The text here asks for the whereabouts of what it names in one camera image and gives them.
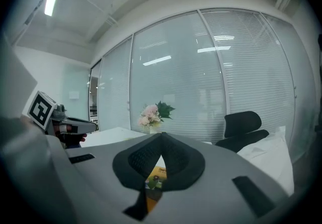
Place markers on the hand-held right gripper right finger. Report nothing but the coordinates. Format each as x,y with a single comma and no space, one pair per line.
213,192

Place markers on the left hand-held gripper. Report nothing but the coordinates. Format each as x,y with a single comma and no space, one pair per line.
41,108

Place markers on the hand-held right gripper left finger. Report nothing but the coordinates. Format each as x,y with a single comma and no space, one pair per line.
105,185

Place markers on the person's left hand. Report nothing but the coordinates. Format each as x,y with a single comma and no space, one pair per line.
83,137

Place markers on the white standing desk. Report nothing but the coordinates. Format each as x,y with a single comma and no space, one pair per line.
110,136

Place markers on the white paper sign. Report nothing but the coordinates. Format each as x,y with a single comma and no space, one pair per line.
74,94

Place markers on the white cloth on chair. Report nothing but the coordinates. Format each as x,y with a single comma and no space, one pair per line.
271,160

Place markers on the pink flower bouquet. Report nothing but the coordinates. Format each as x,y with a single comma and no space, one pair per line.
151,114

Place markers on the black office chair with headrest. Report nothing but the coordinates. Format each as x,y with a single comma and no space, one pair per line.
241,127

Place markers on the white vase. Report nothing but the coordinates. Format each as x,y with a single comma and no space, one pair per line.
154,130

